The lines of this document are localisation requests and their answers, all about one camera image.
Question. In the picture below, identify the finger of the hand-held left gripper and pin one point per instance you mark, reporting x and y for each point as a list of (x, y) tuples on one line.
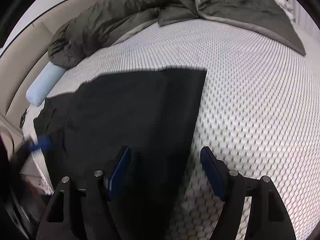
[(42, 142)]

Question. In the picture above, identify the crumpled white bedding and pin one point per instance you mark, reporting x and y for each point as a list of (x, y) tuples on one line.
[(283, 6)]

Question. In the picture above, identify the white honeycomb mattress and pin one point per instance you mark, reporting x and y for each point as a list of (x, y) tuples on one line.
[(250, 105)]

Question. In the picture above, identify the black pants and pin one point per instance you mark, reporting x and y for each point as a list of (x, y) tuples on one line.
[(130, 110)]

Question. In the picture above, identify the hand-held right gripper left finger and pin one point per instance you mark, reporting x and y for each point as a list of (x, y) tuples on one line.
[(118, 172)]

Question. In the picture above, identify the light blue bolster pillow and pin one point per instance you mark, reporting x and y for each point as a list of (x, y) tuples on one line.
[(43, 85)]

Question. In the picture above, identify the dark grey duvet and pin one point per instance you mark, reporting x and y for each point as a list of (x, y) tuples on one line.
[(150, 7)]

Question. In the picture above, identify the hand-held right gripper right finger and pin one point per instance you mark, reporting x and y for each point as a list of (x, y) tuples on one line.
[(212, 172)]

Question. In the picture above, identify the beige padded headboard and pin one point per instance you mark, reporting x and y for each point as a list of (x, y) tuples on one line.
[(22, 55)]

